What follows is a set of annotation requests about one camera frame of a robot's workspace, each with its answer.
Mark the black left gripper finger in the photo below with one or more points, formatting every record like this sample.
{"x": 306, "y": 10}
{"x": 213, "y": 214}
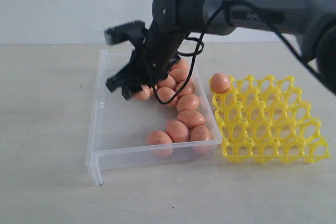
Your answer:
{"x": 120, "y": 80}

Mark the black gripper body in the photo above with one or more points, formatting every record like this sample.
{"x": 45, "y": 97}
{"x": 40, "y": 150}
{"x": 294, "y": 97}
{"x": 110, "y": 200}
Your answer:
{"x": 153, "y": 54}

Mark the brown egg second row middle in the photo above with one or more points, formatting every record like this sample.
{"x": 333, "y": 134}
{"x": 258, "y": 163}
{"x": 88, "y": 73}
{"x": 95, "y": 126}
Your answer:
{"x": 168, "y": 82}

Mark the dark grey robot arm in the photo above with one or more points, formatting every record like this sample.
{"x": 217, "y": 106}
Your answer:
{"x": 312, "y": 22}

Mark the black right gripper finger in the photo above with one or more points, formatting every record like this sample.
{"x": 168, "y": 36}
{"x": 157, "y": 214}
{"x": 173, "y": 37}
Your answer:
{"x": 130, "y": 88}

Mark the brown egg third row right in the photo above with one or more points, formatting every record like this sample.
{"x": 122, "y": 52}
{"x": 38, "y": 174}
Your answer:
{"x": 188, "y": 89}

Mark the brown egg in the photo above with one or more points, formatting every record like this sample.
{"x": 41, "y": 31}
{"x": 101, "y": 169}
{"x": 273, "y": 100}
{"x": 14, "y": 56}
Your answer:
{"x": 183, "y": 64}
{"x": 158, "y": 137}
{"x": 220, "y": 83}
{"x": 191, "y": 118}
{"x": 165, "y": 94}
{"x": 188, "y": 102}
{"x": 177, "y": 131}
{"x": 200, "y": 133}

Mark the brown egg second row left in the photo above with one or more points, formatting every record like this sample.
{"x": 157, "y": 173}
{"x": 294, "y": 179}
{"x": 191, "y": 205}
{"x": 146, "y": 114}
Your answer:
{"x": 144, "y": 94}

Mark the clear plastic tray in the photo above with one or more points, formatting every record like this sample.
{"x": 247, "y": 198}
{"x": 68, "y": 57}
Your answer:
{"x": 119, "y": 128}

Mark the brown egg second row right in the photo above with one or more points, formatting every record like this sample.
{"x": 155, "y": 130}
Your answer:
{"x": 179, "y": 74}

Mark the yellow plastic egg tray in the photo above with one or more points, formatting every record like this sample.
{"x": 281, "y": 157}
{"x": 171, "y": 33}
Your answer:
{"x": 267, "y": 119}

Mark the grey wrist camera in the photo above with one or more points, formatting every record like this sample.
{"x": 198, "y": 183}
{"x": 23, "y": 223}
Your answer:
{"x": 133, "y": 32}

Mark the brown egg second row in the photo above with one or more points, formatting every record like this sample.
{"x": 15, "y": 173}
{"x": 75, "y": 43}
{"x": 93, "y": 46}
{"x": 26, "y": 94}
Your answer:
{"x": 179, "y": 74}
{"x": 168, "y": 82}
{"x": 144, "y": 94}

